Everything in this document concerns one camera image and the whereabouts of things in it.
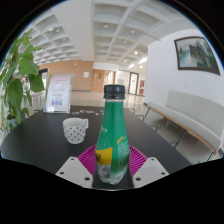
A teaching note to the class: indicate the white polka-dot mug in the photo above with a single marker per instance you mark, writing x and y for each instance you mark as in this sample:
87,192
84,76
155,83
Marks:
75,131

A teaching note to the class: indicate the recessed ceiling lights group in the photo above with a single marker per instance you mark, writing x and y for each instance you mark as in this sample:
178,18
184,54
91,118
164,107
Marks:
106,25

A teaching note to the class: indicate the green leafy potted plant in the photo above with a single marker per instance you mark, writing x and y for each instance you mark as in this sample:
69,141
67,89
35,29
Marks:
16,90

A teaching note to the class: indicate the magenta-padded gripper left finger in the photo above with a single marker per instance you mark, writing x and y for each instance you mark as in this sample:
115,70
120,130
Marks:
75,171

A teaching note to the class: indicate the long white wall bench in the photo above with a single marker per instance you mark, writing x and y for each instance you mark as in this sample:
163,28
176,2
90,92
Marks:
193,116

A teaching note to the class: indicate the dark-framed glass door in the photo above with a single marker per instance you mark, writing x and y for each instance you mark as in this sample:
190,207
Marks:
133,83

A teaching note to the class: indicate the green plastic drink bottle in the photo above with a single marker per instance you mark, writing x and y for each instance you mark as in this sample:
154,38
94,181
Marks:
111,133

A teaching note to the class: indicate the small round patterned disc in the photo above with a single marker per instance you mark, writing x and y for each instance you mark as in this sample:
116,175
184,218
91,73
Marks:
75,113
83,111

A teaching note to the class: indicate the dark-framed landscape painting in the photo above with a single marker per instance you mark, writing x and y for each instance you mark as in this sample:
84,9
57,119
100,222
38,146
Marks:
196,55

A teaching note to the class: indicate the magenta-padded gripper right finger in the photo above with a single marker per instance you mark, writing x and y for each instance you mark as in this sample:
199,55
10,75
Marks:
150,171

